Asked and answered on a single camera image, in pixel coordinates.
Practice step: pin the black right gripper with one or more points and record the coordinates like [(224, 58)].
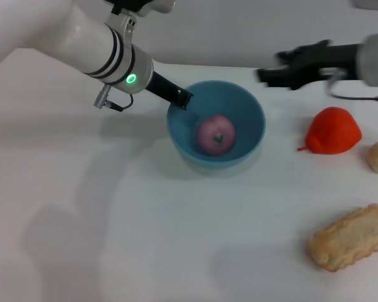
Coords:
[(330, 63)]

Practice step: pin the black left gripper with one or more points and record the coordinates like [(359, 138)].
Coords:
[(162, 86)]

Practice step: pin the pink toy peach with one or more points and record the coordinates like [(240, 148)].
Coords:
[(216, 134)]

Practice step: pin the blue bowl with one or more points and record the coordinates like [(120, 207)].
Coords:
[(239, 100)]

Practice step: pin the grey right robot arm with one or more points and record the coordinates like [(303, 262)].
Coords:
[(376, 59)]

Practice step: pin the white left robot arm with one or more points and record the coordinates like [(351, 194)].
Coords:
[(66, 41)]

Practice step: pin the red pepper toy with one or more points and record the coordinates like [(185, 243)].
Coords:
[(334, 130)]

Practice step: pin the toasted bread slice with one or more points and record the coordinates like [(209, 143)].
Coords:
[(349, 237)]

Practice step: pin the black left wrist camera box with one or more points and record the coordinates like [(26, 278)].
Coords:
[(141, 6)]

